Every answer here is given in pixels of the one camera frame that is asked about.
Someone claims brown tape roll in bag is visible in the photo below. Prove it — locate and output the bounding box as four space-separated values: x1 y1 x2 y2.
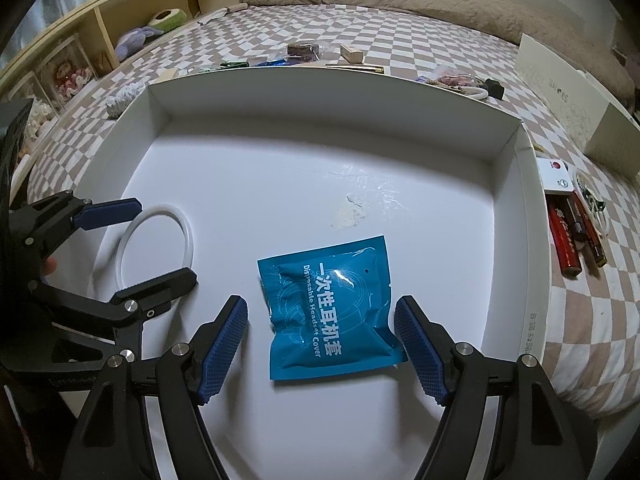
287 42 321 62

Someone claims white deep storage box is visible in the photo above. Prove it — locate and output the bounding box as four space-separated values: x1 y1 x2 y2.
515 34 640 176

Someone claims white fluffy scrunchie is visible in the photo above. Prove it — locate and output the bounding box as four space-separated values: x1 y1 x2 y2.
106 84 148 120

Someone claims blue foil packet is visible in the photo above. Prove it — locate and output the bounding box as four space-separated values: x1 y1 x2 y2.
256 233 407 382

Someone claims white cloth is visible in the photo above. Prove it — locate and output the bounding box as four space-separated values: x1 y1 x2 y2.
197 4 248 27

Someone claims white doll display case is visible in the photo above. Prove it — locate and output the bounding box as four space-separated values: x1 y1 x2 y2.
17 72 56 161

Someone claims checkered bed sheet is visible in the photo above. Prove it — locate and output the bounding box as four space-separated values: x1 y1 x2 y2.
25 2 640 421

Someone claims white shallow cardboard box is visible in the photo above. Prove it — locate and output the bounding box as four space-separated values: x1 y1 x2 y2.
70 62 553 480

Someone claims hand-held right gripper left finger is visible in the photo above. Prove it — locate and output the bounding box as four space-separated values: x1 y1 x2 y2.
60 295 249 480

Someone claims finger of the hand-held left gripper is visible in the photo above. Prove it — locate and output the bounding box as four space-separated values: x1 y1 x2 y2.
10 191 144 261
29 267 199 357

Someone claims purple plush toy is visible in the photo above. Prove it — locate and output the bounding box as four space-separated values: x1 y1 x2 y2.
115 26 156 62

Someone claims white rounded flat plate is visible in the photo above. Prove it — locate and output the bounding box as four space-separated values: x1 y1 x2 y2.
540 157 576 194

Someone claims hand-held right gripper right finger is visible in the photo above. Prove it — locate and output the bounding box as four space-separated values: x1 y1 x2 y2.
394 296 601 480

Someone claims gold metallic tube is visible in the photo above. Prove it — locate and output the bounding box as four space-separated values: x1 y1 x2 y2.
325 62 385 74

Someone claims avocado plush toy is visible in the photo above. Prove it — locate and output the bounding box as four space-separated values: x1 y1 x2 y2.
148 7 190 33

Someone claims red doll display case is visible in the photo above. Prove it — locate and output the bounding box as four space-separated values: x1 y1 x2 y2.
40 35 98 111

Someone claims pink beads bag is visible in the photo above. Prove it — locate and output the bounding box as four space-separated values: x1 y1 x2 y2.
432 67 478 92

